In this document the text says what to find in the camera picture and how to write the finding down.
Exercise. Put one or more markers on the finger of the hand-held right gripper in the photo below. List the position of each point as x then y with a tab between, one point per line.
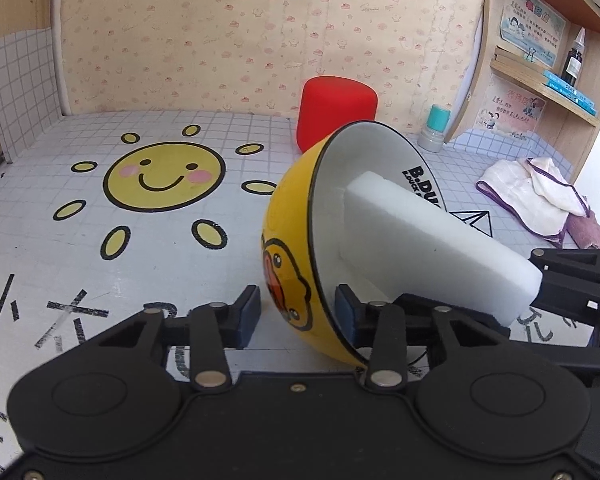
575	272
570	340

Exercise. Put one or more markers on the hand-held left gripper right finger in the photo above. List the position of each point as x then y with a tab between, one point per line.
344	311

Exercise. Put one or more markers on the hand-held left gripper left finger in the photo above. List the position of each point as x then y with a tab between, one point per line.
250	311

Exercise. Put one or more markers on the white sponge block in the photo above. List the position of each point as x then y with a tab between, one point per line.
430	245

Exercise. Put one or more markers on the yellow duck print bowl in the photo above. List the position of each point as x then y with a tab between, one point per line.
290	200

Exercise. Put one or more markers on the purple towel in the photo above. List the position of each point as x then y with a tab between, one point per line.
590	232

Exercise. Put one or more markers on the white cloth purple trim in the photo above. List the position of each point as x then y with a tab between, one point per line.
520	190

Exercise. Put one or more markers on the small pink cartoon poster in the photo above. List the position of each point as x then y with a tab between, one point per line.
510	110

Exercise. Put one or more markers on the blue book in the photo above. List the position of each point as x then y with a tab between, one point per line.
572	92

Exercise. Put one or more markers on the red cylindrical speaker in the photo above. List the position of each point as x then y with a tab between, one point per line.
337	110

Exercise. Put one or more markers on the teal capped small bottle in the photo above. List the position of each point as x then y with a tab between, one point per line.
435	127

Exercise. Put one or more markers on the dark dropper bottle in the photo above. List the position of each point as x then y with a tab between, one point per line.
573	62

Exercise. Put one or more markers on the tan notebook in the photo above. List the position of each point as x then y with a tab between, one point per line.
517	62

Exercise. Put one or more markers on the binder clip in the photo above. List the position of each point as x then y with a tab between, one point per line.
532	54

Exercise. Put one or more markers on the cartoon picture card with clip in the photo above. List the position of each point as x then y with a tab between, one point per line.
530	25

